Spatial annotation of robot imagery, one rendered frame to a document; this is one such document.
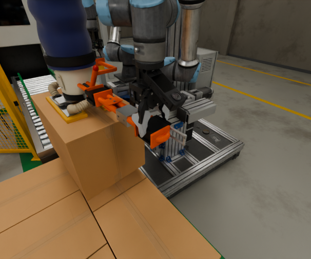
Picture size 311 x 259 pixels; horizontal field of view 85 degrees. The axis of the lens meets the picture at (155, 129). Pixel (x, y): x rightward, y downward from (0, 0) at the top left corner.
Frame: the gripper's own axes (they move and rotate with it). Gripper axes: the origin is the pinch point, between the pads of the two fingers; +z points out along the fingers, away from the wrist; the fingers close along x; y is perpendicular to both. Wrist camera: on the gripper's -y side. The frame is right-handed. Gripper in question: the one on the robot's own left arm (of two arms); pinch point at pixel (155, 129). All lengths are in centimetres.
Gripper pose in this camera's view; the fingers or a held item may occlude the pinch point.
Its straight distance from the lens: 52.1
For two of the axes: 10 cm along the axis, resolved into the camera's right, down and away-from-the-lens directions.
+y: -6.7, -4.4, 5.9
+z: 0.0, 8.1, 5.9
